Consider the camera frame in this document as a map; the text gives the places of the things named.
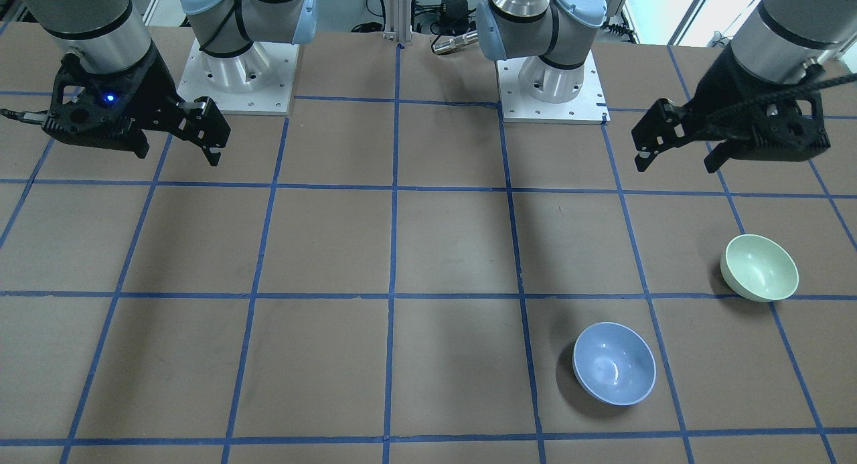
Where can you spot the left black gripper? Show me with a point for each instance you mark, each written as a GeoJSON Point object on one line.
{"type": "Point", "coordinates": [728, 89]}

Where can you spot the blue bowl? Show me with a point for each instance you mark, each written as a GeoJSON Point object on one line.
{"type": "Point", "coordinates": [614, 364]}

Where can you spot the black power adapter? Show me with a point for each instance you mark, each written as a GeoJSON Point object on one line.
{"type": "Point", "coordinates": [454, 11]}

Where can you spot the silver metal cylinder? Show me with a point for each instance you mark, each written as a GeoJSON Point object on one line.
{"type": "Point", "coordinates": [454, 44]}

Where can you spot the aluminium frame post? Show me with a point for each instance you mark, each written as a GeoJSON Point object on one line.
{"type": "Point", "coordinates": [397, 17]}

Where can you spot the green bowl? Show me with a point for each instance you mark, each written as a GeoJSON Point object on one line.
{"type": "Point", "coordinates": [759, 269]}

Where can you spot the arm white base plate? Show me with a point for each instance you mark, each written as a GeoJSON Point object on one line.
{"type": "Point", "coordinates": [258, 82]}
{"type": "Point", "coordinates": [533, 92]}

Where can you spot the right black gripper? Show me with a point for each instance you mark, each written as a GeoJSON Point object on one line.
{"type": "Point", "coordinates": [152, 89]}

